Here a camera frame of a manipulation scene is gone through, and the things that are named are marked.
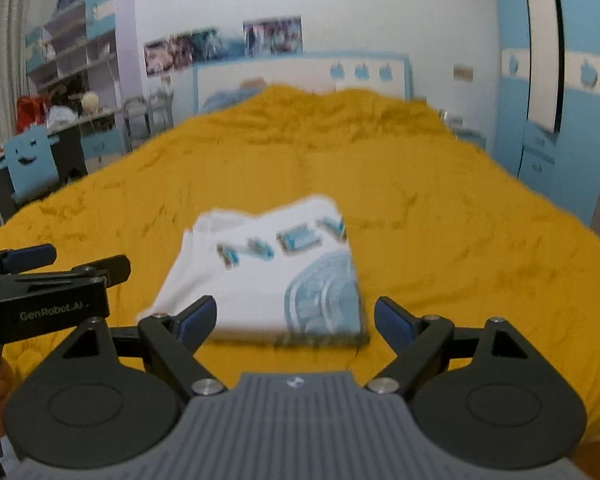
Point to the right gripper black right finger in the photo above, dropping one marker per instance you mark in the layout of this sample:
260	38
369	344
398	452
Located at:
424	348

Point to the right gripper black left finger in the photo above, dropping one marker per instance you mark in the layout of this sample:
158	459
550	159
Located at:
167	343

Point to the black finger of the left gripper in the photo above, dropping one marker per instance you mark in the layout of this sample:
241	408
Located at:
15	261
114	270

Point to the white printed t-shirt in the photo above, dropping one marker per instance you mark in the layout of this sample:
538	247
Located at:
286	276

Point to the blue smiley chair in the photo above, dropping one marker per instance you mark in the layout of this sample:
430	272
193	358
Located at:
29	160

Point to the mustard yellow bedspread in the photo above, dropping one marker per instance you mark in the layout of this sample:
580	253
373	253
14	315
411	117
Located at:
433	222

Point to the red bag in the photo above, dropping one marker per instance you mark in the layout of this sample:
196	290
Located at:
30	111

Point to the blue pillow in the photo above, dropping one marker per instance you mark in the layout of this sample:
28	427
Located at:
223	99

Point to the white desk shelf unit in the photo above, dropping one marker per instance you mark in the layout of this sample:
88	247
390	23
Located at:
84	60

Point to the white blue headboard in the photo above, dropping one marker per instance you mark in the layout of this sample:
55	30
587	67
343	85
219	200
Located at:
386	73

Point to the blue and white wardrobe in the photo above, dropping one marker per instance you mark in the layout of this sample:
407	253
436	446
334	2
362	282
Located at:
548	127

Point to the beige wall switch plate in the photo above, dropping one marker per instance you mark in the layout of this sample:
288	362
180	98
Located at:
463	73

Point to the wall posters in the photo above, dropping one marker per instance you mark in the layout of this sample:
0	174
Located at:
267	37

